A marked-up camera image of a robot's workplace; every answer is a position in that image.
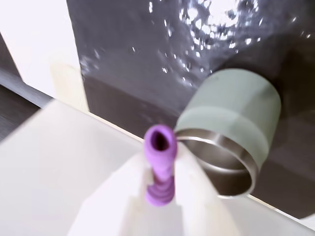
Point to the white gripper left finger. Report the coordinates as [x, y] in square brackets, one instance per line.
[110, 196]

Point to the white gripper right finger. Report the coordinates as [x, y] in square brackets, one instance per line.
[199, 196]

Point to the purple pen grip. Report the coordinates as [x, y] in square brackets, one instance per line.
[160, 152]

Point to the pale green steel-rimmed mug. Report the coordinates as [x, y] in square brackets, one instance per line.
[229, 118]

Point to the black rubber mat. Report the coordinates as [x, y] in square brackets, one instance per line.
[135, 73]

